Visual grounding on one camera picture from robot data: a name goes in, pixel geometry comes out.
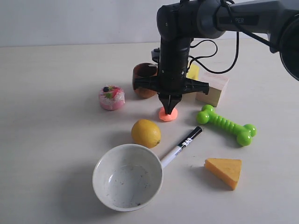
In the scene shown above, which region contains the white bowl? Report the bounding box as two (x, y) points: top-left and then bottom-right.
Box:
(92, 144), (164, 212)

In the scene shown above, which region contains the light wooden cube block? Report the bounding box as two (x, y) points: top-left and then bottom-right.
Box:
(196, 72), (229, 107)

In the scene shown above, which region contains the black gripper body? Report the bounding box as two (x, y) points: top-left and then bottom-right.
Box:
(134, 38), (209, 96)

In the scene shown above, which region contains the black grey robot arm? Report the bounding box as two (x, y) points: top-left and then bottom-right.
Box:
(133, 0), (299, 114)

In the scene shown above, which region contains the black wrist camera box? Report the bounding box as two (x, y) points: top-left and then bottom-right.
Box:
(151, 48), (160, 63)

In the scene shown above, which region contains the black cable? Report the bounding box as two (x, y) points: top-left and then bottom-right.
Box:
(188, 30), (276, 75)

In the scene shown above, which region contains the green toy bone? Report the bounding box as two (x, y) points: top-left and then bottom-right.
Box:
(196, 105), (257, 147)

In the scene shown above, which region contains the pink toy cake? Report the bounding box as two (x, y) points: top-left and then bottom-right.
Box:
(98, 85), (125, 111)

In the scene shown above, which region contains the brown wooden cup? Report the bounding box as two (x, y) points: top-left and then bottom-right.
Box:
(132, 63), (157, 98)

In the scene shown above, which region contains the yellow cheese wedge toy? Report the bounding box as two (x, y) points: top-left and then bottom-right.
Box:
(204, 158), (242, 190)

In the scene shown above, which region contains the yellow cube block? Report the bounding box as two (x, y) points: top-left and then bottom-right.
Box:
(186, 64), (199, 81)

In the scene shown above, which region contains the yellow lemon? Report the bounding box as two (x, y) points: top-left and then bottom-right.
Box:
(131, 119), (161, 148)

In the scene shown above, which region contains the orange putty lump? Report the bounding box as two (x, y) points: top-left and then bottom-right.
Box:
(158, 107), (178, 122)

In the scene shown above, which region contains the black and white marker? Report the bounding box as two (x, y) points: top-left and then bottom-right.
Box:
(161, 126), (203, 168)

